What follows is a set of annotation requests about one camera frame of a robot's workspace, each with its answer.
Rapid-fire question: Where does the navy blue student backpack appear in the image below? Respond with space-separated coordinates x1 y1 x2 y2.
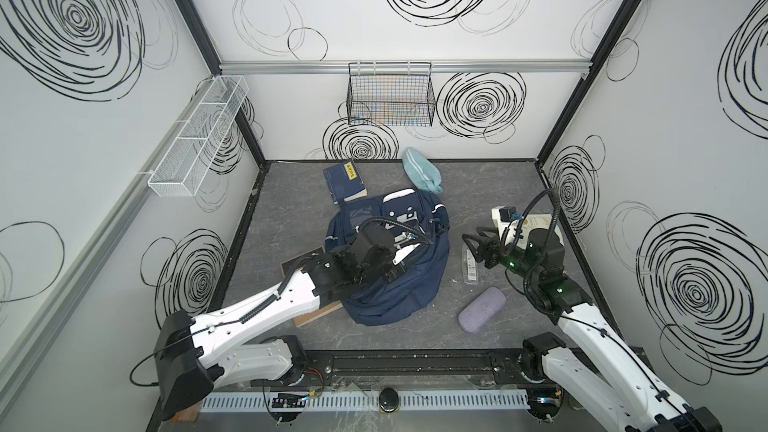
325 188 450 326

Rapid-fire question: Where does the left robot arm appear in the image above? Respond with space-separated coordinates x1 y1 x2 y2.
148 217 432 421

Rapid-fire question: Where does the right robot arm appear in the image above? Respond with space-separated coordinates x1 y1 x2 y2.
462 188 722 431

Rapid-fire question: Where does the clear plastic stationery case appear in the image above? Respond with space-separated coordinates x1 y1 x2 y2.
462 244 478 285

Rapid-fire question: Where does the white refill pouch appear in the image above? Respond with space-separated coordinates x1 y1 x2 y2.
517 213 563 249

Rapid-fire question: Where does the lavender glasses case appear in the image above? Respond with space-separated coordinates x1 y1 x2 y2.
458 287 507 334

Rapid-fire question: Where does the dark blue book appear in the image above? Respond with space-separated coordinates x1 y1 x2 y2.
323 160 368 205

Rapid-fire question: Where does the light teal pencil pouch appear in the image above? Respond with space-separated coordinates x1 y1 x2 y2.
402 147 443 195

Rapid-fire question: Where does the black round knob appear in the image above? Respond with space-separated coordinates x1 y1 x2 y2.
378 387 400 414

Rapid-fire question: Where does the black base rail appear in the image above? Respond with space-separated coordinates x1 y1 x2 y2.
173 347 655 390

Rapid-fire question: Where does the white slotted cable duct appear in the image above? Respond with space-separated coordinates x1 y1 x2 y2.
200 389 530 413

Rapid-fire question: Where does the black wire basket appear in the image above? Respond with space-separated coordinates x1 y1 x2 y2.
345 61 437 127

